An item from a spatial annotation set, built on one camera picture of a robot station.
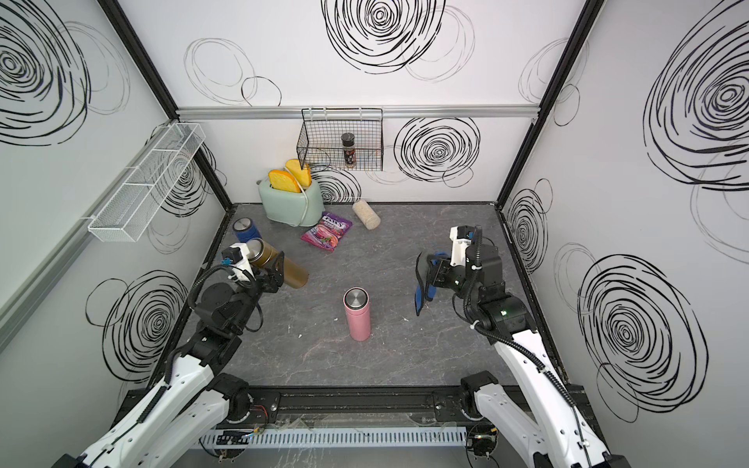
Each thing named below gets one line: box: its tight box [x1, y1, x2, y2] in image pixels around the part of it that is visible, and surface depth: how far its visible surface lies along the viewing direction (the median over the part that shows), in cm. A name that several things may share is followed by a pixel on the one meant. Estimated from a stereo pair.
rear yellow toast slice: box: [285, 158, 313, 189], surface depth 107 cm
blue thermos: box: [232, 217, 262, 243], surface depth 88 cm
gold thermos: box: [246, 237, 310, 289], surface depth 68 cm
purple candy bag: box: [300, 211, 354, 252], surface depth 109 cm
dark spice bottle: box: [341, 132, 357, 168], surface depth 88 cm
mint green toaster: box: [256, 178, 325, 228], surface depth 107 cm
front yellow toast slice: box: [268, 169, 302, 194], surface depth 104 cm
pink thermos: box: [342, 286, 371, 343], surface depth 72 cm
